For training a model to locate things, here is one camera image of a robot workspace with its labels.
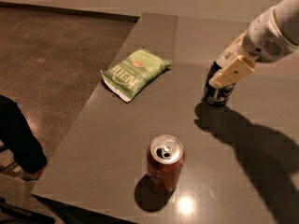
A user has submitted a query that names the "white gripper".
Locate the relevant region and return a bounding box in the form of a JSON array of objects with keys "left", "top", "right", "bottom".
[{"left": 208, "top": 7, "right": 298, "bottom": 89}]

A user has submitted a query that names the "blue pepsi can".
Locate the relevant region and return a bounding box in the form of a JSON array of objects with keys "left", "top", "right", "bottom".
[{"left": 202, "top": 62, "right": 235, "bottom": 107}]

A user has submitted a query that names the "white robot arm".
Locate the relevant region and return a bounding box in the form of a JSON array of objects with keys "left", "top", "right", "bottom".
[{"left": 208, "top": 0, "right": 299, "bottom": 89}]

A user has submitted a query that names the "red coke can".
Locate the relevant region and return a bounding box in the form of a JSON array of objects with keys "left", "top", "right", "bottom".
[{"left": 147, "top": 134, "right": 185, "bottom": 194}]

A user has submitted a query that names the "green chip bag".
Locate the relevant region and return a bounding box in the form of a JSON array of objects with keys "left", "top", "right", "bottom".
[{"left": 101, "top": 49, "right": 172, "bottom": 103}]

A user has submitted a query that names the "person's dark trouser leg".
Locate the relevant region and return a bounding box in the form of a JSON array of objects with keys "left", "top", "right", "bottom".
[{"left": 0, "top": 95, "right": 48, "bottom": 173}]

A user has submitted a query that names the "person's shoe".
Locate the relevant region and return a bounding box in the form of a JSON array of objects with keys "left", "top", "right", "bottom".
[{"left": 21, "top": 166, "right": 46, "bottom": 181}]

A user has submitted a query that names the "black chair base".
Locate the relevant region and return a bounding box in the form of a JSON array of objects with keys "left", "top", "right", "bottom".
[{"left": 0, "top": 198, "right": 55, "bottom": 224}]

